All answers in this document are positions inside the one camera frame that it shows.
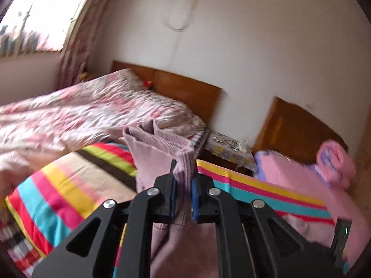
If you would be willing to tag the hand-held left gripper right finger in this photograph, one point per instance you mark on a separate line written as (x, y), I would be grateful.
(194, 199)

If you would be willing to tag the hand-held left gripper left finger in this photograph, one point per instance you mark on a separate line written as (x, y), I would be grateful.
(172, 197)

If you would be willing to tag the mauve knit sweater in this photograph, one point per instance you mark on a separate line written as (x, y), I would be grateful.
(156, 156)

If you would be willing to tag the nightstand with floral cloth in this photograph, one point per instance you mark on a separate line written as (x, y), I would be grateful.
(226, 147)

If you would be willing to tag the purple pillow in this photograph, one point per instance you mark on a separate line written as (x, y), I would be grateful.
(318, 172)

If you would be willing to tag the rolled pink quilt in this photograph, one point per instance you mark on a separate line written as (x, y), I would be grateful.
(336, 165)

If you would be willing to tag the light wooden wardrobe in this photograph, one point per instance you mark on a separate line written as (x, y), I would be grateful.
(358, 162)

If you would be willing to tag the pink bedsheet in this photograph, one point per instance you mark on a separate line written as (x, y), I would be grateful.
(289, 173)

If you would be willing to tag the low wooden headboard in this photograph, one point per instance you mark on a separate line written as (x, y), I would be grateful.
(179, 92)

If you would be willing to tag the colourful striped blanket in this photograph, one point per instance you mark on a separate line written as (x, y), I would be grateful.
(66, 191)

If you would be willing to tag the small red object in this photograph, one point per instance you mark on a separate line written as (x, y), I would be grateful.
(147, 83)

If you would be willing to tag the tall padded wooden headboard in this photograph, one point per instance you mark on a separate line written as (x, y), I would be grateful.
(289, 127)

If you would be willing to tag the pink floral quilt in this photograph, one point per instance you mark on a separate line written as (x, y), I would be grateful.
(87, 107)

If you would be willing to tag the pink patterned curtain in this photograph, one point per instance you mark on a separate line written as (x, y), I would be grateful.
(84, 34)

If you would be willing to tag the window with railing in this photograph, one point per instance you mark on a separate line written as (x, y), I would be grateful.
(37, 14)

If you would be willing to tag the white wall pipe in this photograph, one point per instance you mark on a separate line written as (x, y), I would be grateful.
(174, 55)

